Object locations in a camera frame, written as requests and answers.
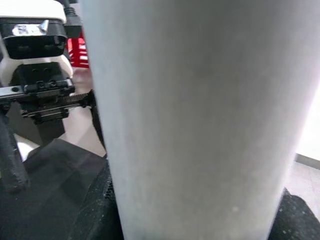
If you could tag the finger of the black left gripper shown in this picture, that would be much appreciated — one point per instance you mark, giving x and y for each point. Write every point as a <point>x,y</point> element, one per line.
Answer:
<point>98,125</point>
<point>11,160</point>

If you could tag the white plastic table leg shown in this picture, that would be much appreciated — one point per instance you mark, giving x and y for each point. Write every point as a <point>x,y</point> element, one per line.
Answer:
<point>200,112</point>

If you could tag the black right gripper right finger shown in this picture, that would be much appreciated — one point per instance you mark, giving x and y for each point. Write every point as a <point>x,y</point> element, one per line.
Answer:
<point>295,220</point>

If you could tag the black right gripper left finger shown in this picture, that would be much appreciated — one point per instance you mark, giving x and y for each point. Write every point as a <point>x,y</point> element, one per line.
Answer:
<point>100,212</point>

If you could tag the red plastic crate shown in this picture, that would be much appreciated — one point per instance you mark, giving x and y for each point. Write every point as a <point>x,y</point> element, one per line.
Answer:
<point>77,52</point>

